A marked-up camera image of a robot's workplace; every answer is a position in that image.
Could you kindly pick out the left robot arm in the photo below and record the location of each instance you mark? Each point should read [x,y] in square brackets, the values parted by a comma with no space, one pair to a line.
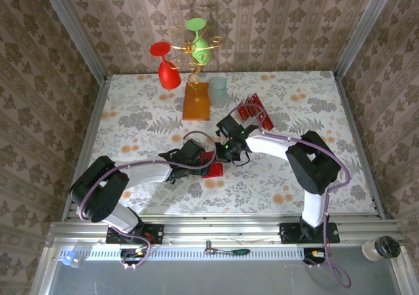
[147,174]

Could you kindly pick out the green wine glass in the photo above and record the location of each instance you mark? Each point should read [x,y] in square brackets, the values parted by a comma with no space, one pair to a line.
[199,46]

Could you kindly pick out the aluminium frame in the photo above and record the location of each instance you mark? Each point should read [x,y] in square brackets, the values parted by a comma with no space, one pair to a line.
[229,229]

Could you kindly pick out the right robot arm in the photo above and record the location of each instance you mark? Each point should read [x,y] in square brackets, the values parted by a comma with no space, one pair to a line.
[268,144]

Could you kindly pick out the red leather card holder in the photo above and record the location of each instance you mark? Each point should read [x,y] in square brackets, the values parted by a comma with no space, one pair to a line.
[214,171]

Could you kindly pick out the red VIP card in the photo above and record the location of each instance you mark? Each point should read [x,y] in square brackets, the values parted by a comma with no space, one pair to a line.
[244,113]
[256,100]
[250,108]
[266,121]

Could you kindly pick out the clear jar black lid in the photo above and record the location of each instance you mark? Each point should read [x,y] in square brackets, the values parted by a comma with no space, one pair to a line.
[386,246]

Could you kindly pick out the clear acrylic card stand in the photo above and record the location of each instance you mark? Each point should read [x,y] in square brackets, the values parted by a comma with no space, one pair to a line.
[273,129]

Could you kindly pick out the red wine glass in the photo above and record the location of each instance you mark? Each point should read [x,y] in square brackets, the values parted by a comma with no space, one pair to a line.
[168,76]

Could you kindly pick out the frosted pale blue cup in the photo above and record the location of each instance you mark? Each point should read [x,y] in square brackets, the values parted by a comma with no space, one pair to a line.
[217,92]

